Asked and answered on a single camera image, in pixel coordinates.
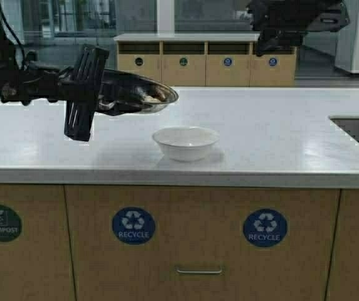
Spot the wooden island cabinet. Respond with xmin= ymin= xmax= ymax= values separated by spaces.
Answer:
xmin=0 ymin=184 xmax=359 ymax=300

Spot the wooden background bin cabinet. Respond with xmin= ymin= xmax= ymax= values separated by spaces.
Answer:
xmin=114 ymin=33 xmax=297 ymax=87

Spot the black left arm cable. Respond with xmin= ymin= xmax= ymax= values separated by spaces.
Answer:
xmin=0 ymin=0 xmax=28 ymax=63

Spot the steel frying pan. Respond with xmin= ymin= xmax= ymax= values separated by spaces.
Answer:
xmin=96 ymin=69 xmax=179 ymax=116

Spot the right blue recycle sticker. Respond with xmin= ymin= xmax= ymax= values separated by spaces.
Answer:
xmin=242 ymin=208 xmax=288 ymax=248

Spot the steel island drawer handle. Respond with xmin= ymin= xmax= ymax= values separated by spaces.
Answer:
xmin=174 ymin=266 xmax=223 ymax=275

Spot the green compost sticker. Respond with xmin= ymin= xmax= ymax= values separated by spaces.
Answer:
xmin=0 ymin=204 xmax=23 ymax=243

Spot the white ceramic bowl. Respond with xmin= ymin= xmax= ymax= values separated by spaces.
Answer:
xmin=152 ymin=126 xmax=220 ymax=162

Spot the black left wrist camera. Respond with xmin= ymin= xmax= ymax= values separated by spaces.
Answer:
xmin=23 ymin=50 xmax=38 ymax=66

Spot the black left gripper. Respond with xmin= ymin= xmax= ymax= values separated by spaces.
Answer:
xmin=0 ymin=44 xmax=110 ymax=141

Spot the left blue recycle sticker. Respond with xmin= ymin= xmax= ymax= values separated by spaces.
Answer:
xmin=111 ymin=207 xmax=156 ymax=245

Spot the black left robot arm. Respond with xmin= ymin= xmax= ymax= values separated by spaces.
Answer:
xmin=0 ymin=4 xmax=109 ymax=141

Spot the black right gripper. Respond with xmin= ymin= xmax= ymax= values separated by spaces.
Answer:
xmin=246 ymin=1 xmax=350 ymax=56

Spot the blue recycle sticker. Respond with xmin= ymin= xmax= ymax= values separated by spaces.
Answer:
xmin=111 ymin=207 xmax=156 ymax=245
xmin=242 ymin=208 xmax=288 ymax=248

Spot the white raw shrimp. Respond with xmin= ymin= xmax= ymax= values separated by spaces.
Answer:
xmin=143 ymin=90 xmax=167 ymax=104

